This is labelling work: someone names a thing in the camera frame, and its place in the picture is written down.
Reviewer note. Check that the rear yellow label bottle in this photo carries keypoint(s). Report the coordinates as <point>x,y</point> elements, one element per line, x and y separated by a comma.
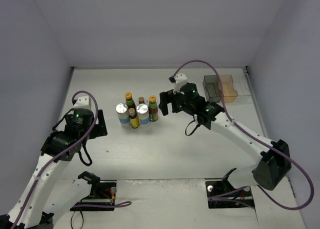
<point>141,100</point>

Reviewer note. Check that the red sauce bottle yellow cap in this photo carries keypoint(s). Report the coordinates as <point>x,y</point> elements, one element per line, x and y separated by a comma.
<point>153,108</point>

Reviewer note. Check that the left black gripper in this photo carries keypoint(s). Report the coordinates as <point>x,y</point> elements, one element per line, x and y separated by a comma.
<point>100,126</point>

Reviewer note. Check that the clear plastic bin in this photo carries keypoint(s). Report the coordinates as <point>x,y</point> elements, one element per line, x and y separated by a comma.
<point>240,85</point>

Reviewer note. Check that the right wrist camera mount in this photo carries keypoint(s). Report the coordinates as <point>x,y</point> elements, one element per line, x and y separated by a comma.
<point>178,81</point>

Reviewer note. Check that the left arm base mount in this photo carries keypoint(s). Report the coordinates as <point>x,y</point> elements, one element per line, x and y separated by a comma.
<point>101,197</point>

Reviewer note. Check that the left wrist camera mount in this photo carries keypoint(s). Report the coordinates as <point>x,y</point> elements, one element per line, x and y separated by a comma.
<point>83,102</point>

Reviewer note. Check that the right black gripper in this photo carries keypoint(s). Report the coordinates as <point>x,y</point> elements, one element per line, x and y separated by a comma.
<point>169,100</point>

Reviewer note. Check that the white granule jar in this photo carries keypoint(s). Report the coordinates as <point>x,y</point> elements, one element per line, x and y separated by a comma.
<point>143,115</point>
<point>122,111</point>

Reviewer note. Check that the front yellow label bottle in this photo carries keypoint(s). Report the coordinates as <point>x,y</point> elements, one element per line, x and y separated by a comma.
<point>133,118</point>

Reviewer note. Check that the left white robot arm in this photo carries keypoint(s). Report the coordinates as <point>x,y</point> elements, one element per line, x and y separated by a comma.
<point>56,153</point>

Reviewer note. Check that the yellow label bottle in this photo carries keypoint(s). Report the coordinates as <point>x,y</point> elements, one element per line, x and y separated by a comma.
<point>141,100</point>
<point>133,118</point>

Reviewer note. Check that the amber plastic bin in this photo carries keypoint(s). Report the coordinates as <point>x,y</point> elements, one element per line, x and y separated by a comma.
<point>226,88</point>

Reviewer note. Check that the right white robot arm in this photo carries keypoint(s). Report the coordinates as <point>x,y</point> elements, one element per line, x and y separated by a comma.
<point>270,158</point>

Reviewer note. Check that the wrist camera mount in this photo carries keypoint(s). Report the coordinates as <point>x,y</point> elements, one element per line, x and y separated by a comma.
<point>83,102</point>
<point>178,81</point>

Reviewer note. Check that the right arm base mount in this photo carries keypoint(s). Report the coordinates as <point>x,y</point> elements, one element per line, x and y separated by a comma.
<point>222,195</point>

